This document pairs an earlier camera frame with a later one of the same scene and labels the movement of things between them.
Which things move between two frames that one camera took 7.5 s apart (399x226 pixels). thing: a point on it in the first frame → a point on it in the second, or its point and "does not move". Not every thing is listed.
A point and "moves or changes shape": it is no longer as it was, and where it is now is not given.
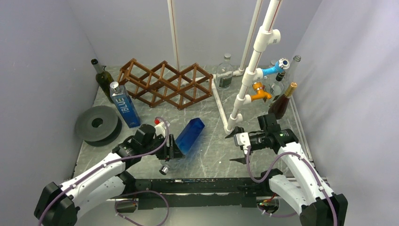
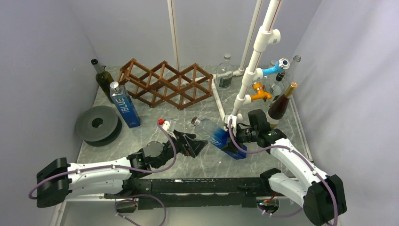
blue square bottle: (187, 137) moves or changes shape
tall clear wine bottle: (291, 76) does not move
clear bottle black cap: (276, 88) does not move
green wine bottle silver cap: (104, 80) does not move
